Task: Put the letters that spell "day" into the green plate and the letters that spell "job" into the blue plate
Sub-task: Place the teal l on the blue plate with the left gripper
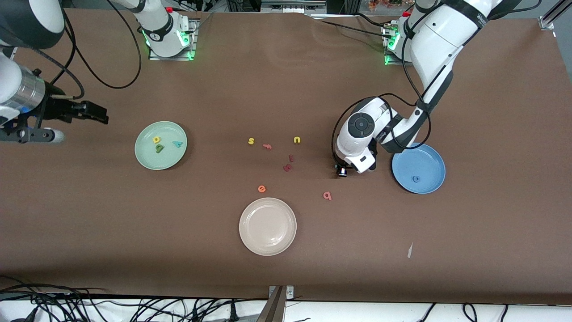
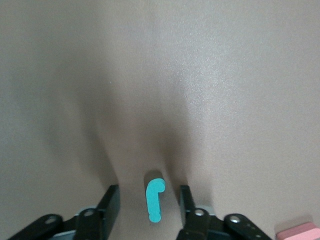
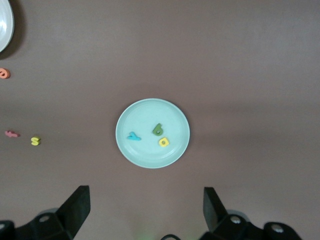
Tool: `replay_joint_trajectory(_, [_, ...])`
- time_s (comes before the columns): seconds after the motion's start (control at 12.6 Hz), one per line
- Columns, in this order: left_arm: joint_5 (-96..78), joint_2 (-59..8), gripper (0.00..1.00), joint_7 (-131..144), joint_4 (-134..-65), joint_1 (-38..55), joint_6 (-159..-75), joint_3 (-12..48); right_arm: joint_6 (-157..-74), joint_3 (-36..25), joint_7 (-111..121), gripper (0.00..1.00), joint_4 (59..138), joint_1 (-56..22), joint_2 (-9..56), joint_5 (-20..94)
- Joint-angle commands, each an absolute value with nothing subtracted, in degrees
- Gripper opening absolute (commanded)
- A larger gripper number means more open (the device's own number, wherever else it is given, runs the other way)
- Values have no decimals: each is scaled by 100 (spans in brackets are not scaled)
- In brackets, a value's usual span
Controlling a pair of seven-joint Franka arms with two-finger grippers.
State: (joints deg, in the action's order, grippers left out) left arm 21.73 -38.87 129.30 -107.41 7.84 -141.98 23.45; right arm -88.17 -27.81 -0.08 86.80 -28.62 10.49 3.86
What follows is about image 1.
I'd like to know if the green plate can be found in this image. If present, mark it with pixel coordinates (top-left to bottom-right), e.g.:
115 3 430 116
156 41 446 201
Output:
135 121 188 171

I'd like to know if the black cable on table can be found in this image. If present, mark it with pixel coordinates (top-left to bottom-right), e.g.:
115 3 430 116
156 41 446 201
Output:
318 13 390 36

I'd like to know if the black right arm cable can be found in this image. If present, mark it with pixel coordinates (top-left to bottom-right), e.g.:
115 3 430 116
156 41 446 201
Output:
27 0 143 100

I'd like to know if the aluminium profile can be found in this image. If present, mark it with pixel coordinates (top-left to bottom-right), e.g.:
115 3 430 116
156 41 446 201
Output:
538 0 572 31

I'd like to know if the brown table cover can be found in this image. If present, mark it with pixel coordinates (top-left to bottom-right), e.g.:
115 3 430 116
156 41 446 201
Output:
0 9 572 305

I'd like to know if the blue plate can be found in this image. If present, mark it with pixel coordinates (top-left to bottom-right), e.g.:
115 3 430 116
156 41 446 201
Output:
391 142 446 195

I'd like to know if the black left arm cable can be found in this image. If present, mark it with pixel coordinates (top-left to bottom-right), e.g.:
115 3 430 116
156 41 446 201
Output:
331 0 543 167

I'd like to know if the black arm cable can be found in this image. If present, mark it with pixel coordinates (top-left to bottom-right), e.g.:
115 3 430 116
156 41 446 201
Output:
27 0 143 100
331 0 543 167

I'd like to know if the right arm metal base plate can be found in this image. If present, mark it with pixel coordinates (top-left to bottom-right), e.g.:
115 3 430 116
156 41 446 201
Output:
149 18 197 61

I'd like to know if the black cable bundle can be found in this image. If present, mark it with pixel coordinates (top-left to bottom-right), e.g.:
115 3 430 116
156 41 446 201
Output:
0 276 269 322

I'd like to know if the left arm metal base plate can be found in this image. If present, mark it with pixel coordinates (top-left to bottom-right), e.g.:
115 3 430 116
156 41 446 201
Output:
383 22 404 66

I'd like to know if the grey angled bar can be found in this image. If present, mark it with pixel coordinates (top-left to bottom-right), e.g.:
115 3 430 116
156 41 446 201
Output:
257 286 286 322

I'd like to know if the beige plate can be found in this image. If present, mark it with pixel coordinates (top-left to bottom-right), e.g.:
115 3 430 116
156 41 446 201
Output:
239 197 297 256

